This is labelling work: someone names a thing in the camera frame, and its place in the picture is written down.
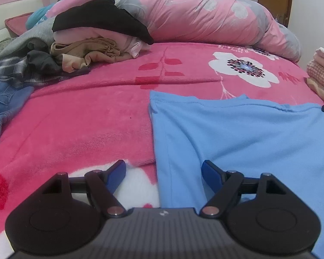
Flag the dark grey garment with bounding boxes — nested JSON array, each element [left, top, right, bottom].
[[26, 49, 91, 76]]

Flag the tan garment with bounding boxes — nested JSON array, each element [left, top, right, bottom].
[[50, 37, 133, 74]]

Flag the light pink garment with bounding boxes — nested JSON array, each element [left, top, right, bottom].
[[53, 26, 152, 59]]

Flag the blue jeans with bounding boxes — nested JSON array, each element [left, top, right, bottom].
[[0, 63, 35, 144]]

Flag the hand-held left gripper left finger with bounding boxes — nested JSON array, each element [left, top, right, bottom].
[[40, 160, 127, 218]]

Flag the blue t-shirt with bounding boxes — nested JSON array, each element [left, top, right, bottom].
[[148, 91, 324, 259]]

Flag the black garment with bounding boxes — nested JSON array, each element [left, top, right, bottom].
[[52, 0, 154, 45]]

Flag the pink pillow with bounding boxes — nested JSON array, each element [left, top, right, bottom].
[[4, 12, 35, 39]]

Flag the beige folded cloth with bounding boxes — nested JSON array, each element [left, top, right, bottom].
[[306, 77, 324, 106]]

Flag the pink grey floral duvet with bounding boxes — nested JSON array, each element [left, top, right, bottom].
[[46, 0, 302, 63]]

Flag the pink bed headboard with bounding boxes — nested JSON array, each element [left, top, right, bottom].
[[0, 0, 49, 47]]

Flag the pink floral blanket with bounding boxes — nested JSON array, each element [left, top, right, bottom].
[[0, 42, 324, 259]]

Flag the teal blanket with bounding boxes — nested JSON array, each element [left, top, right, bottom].
[[25, 2, 56, 31]]

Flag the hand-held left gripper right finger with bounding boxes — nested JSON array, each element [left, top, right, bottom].
[[199, 160, 288, 218]]

